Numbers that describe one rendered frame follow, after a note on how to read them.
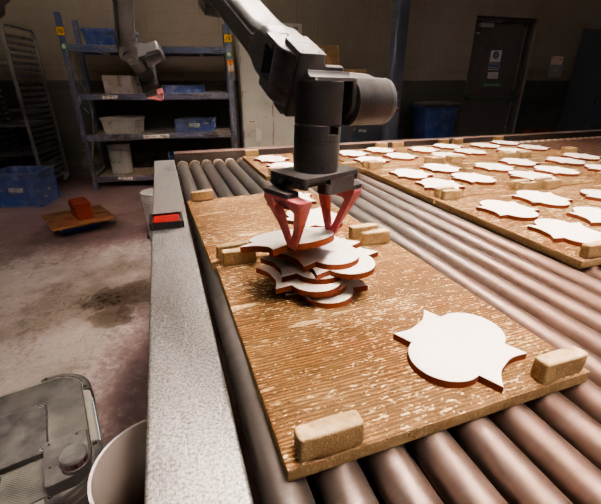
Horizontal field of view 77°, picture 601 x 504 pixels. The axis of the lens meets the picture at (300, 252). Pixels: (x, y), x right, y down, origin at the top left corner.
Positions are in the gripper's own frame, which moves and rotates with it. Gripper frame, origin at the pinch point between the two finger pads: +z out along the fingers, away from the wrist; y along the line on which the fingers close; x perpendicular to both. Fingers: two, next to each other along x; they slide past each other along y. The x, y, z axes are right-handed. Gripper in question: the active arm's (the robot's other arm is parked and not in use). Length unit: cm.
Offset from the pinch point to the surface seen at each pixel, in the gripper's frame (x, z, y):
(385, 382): -17.9, 9.3, -7.0
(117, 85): 472, -7, 157
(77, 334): 166, 108, -1
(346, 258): -3.0, 3.7, 4.2
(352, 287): -3.8, 8.5, 5.2
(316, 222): 19.7, 8.7, 22.4
